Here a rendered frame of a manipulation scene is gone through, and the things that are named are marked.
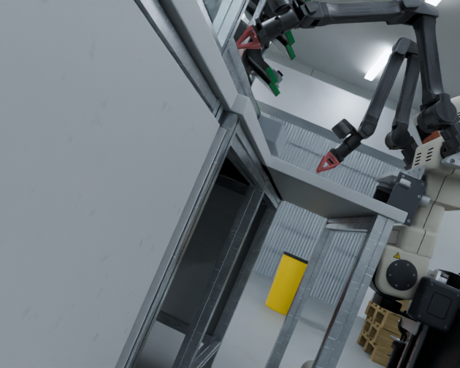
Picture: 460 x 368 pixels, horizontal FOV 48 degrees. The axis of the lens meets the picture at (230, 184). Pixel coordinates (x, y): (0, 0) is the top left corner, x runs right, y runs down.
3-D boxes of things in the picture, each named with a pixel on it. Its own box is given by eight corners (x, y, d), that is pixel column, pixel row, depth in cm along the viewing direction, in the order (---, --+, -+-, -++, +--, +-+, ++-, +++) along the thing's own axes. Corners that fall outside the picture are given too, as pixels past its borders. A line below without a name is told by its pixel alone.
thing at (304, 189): (339, 223, 218) (342, 217, 218) (404, 223, 129) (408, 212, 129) (187, 159, 223) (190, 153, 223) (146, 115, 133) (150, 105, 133)
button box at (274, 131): (279, 157, 157) (287, 139, 158) (275, 143, 137) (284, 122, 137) (258, 149, 159) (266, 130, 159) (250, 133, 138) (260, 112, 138)
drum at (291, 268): (263, 306, 509) (285, 252, 513) (261, 300, 545) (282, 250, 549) (297, 321, 509) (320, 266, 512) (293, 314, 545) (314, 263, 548)
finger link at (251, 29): (229, 34, 160) (256, 20, 160) (232, 44, 167) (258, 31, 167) (238, 53, 159) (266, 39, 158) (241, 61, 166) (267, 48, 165)
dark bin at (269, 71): (273, 85, 192) (288, 71, 192) (265, 71, 180) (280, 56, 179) (226, 39, 202) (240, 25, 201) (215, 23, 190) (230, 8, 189)
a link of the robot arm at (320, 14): (423, 9, 171) (404, 26, 181) (418, -7, 172) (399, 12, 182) (308, 14, 157) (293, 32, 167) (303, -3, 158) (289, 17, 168)
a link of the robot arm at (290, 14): (301, 20, 157) (301, 27, 163) (291, 0, 158) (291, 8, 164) (280, 30, 158) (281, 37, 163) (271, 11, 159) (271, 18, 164)
